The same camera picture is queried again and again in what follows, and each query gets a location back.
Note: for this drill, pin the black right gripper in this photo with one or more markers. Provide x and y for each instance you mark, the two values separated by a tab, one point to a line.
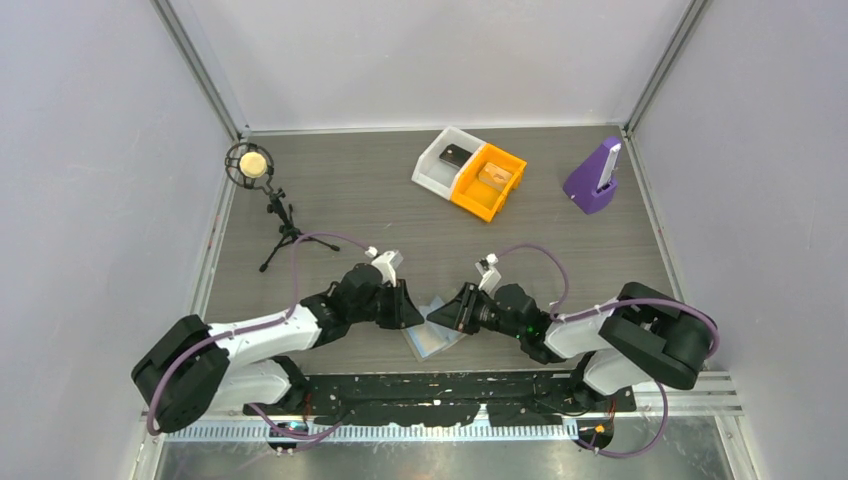
458	313

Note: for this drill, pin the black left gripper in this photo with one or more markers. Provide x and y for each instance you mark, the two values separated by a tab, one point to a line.
403	313

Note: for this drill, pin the beige card holder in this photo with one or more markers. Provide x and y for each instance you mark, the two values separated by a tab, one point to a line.
428	339

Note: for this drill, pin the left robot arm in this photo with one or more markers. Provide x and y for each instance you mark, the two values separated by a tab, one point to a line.
196	367

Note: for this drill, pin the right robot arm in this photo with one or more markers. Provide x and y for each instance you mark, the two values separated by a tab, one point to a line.
638	336

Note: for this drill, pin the tan card in orange bin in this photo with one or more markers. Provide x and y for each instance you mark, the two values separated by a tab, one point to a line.
495	176

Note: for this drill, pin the black card in white bin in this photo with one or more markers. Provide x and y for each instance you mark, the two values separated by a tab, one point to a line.
454	155

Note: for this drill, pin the orange plastic bin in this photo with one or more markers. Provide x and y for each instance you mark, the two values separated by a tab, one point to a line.
479	199

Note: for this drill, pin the white plastic bin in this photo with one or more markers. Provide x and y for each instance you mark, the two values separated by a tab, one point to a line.
437	176

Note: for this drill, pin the purple stand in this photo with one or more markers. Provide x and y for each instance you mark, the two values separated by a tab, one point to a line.
580	186

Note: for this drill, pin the white device in stand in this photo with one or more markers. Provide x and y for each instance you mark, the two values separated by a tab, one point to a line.
609	166

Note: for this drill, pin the cream round microphone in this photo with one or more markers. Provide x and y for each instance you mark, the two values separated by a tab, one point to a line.
253	165

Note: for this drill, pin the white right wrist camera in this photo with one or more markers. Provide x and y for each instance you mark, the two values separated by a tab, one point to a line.
490	276

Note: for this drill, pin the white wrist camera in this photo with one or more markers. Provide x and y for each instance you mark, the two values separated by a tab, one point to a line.
490	276
386	262

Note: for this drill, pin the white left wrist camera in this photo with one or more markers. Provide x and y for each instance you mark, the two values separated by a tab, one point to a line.
386	262

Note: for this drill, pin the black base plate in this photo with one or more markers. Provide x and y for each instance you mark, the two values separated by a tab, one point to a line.
511	398

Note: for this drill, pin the perforated metal rail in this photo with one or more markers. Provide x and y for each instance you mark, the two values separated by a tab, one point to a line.
256	431

